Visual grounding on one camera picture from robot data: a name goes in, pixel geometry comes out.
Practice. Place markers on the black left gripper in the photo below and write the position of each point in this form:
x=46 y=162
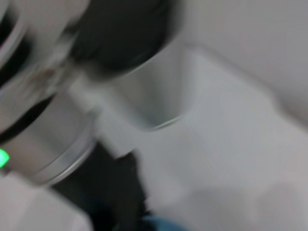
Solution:
x=110 y=192

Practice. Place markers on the blue bowl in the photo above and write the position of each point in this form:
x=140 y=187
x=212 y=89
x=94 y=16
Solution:
x=161 y=225

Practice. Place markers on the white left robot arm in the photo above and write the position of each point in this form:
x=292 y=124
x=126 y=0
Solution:
x=43 y=144

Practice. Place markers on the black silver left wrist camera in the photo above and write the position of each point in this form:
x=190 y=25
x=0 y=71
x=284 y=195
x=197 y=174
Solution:
x=125 y=36

